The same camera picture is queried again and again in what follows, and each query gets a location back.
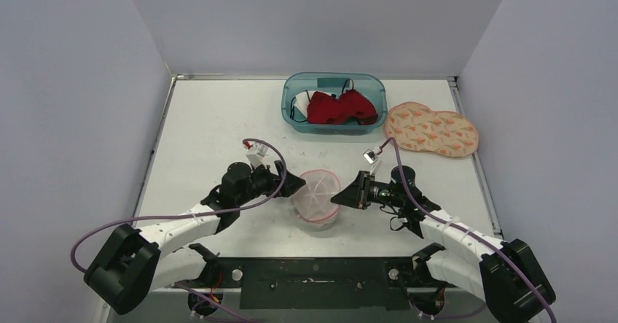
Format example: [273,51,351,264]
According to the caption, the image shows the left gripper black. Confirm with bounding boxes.
[237,160,305,207]

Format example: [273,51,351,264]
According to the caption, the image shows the pink round mesh laundry bag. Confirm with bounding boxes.
[292,169,341,230]

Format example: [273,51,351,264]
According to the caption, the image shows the red bra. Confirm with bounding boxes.
[306,90,378,125]

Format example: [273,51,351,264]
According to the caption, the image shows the floral mesh laundry bag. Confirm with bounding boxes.
[384,101,480,159]

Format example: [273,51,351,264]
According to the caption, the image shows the teal plastic bin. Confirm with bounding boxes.
[281,72,388,136]

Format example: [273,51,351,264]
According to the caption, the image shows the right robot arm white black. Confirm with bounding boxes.
[331,166,556,322]

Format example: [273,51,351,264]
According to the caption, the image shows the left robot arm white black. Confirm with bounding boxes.
[84,160,306,315]

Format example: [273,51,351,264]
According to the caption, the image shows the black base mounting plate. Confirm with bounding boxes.
[184,257,447,311]

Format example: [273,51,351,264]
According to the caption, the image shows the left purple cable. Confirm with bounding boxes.
[71,138,288,273]

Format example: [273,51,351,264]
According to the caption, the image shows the purple cable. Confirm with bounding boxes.
[378,137,558,323]
[71,138,288,273]

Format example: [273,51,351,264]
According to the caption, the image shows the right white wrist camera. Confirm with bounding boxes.
[363,146,383,176]

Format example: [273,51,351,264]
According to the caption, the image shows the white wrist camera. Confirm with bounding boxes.
[363,146,383,176]
[246,143,269,168]

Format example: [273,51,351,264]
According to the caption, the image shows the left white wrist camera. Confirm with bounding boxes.
[246,143,269,168]

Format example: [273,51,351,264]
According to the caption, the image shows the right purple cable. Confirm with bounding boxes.
[378,137,558,323]

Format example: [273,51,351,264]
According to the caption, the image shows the white bra black straps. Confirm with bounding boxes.
[289,90,332,124]

